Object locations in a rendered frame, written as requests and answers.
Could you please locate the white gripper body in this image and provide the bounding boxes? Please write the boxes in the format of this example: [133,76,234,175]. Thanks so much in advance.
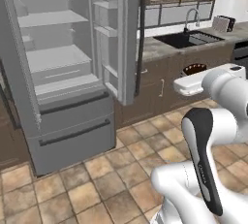
[172,71,211,97]

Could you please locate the grey fridge crisper drawer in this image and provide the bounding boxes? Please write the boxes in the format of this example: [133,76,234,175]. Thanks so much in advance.
[30,60,102,87]

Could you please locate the grey fridge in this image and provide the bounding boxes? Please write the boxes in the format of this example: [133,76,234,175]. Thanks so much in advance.
[0,0,150,177]

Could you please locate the grey fridge shelf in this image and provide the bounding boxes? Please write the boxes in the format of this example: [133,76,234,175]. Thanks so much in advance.
[25,44,93,75]
[16,9,90,29]

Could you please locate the brown cake with white dots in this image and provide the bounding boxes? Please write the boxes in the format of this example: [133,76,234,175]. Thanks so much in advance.
[181,62,208,78]

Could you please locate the brown cupboard door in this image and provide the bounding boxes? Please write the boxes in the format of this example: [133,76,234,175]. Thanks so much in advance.
[139,58,171,121]

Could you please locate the black sink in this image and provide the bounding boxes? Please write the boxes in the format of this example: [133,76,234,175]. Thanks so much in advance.
[152,29,226,50]

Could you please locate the dark steel appliance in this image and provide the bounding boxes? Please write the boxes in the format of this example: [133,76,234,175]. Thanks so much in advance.
[232,39,248,80]

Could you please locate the silver toaster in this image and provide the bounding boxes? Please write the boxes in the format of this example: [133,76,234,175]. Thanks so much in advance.
[211,15,237,34]

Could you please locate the silver tap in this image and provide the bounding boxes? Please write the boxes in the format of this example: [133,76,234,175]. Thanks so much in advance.
[183,7,202,35]

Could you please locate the grey freezer drawer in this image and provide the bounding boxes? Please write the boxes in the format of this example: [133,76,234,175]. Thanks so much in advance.
[38,89,116,136]
[26,112,117,177]

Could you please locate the silver cupboard handle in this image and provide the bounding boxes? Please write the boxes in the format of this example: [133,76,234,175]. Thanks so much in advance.
[158,79,166,98]

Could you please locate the grey fridge door black handle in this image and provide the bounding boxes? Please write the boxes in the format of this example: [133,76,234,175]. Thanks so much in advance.
[89,0,150,107]

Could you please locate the black freezer drawer handle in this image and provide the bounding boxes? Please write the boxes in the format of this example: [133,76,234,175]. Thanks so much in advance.
[39,90,111,116]
[38,118,111,147]

